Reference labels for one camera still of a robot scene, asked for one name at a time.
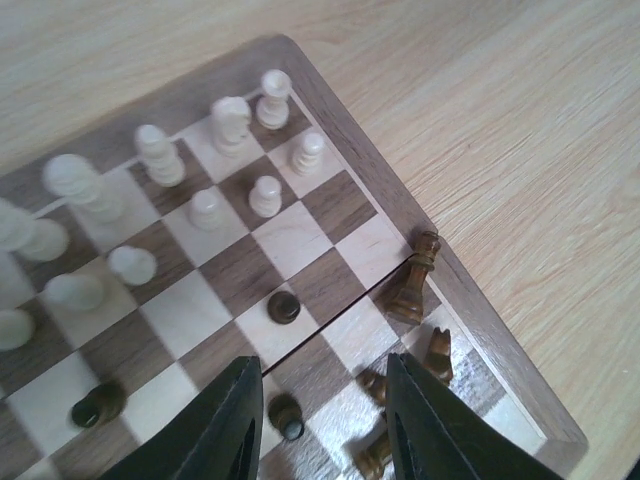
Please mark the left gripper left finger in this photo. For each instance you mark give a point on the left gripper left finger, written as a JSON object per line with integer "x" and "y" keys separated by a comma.
{"x": 216, "y": 436}

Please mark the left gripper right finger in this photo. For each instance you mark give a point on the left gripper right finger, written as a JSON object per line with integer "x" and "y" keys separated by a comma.
{"x": 435, "y": 435}

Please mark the dark king chess piece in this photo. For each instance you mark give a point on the dark king chess piece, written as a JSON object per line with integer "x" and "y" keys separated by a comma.
{"x": 407, "y": 306}

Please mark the wooden chess board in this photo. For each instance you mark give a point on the wooden chess board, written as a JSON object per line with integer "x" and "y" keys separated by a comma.
{"x": 159, "y": 288}

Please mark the dark knight chess piece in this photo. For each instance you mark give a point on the dark knight chess piece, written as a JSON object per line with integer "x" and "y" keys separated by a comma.
{"x": 438, "y": 356}

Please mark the dark rook chess piece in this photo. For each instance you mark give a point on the dark rook chess piece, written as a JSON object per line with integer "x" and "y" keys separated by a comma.
{"x": 101, "y": 405}

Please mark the dark pawn on board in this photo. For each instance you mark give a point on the dark pawn on board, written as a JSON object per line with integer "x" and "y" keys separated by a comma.
{"x": 283, "y": 307}

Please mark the white bishop chess piece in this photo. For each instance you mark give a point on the white bishop chess piece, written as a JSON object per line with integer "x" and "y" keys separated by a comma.
{"x": 159, "y": 155}

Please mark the white pawn chess piece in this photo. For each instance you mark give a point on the white pawn chess piece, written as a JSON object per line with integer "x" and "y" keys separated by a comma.
{"x": 307, "y": 156}

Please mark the white knight chess piece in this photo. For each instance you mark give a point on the white knight chess piece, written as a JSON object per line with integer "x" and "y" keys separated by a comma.
{"x": 230, "y": 119}

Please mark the dark pawn piece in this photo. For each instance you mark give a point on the dark pawn piece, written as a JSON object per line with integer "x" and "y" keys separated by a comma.
{"x": 374, "y": 384}
{"x": 285, "y": 415}

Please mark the white rook corner piece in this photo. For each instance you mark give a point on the white rook corner piece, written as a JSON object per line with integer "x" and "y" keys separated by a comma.
{"x": 272, "y": 110}

